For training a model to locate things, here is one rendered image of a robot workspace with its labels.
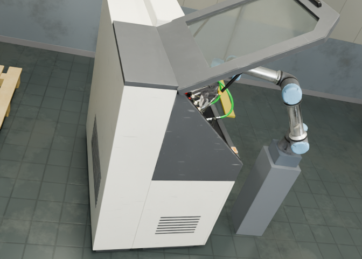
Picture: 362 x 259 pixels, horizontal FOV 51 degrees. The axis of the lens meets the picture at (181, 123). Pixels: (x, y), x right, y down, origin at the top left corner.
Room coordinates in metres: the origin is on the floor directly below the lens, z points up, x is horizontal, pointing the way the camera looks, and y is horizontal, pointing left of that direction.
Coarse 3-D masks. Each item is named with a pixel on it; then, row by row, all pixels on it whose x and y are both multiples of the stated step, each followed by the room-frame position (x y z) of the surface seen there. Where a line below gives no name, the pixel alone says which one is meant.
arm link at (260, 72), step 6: (246, 72) 2.26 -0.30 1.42; (252, 72) 2.26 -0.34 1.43; (258, 72) 2.27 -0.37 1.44; (264, 72) 2.28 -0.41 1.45; (270, 72) 2.29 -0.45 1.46; (276, 72) 2.30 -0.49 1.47; (282, 72) 2.31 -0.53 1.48; (264, 78) 2.27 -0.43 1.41; (270, 78) 2.27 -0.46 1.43; (276, 78) 2.28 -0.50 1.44; (282, 78) 2.27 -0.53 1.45; (276, 84) 2.28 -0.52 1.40
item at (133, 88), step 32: (128, 0) 2.72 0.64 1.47; (128, 32) 2.13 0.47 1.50; (96, 64) 2.70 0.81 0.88; (128, 64) 1.76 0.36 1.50; (160, 64) 1.86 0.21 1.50; (96, 96) 2.44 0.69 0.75; (128, 96) 1.61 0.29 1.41; (160, 96) 1.67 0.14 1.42; (96, 128) 2.20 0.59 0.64; (128, 128) 1.62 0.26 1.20; (160, 128) 1.69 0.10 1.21; (96, 160) 1.98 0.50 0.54; (128, 160) 1.64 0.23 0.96; (96, 192) 1.79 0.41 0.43; (128, 192) 1.65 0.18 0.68; (96, 224) 1.62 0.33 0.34; (128, 224) 1.68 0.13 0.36
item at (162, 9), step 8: (144, 0) 2.78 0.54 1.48; (152, 0) 2.65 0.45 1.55; (160, 0) 2.69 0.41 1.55; (168, 0) 2.74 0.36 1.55; (176, 0) 2.80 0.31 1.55; (152, 8) 2.51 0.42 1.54; (160, 8) 2.54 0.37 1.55; (168, 8) 2.59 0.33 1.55; (176, 8) 2.63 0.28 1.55; (152, 16) 2.47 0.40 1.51; (160, 16) 2.40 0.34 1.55; (168, 16) 2.44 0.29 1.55; (176, 16) 2.49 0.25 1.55; (152, 24) 2.43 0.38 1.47; (160, 24) 2.36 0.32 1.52
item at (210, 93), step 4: (216, 84) 2.14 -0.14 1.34; (212, 88) 2.15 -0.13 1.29; (216, 88) 2.16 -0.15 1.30; (204, 92) 2.14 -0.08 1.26; (208, 92) 2.13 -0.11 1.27; (212, 92) 2.14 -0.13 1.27; (216, 92) 2.16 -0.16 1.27; (204, 96) 2.12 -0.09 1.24; (208, 96) 2.14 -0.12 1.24; (212, 96) 2.15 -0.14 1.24
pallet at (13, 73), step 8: (0, 72) 3.22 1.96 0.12; (8, 72) 3.26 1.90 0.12; (16, 72) 3.30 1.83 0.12; (0, 80) 3.15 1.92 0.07; (8, 80) 3.12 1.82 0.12; (16, 80) 3.17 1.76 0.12; (0, 88) 2.96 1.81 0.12; (8, 88) 3.00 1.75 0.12; (0, 96) 2.84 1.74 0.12; (8, 96) 2.88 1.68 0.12; (0, 104) 2.73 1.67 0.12; (8, 104) 2.76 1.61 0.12; (0, 112) 2.63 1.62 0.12; (8, 112) 2.75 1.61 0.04; (0, 120) 2.52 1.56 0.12; (0, 128) 2.44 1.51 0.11
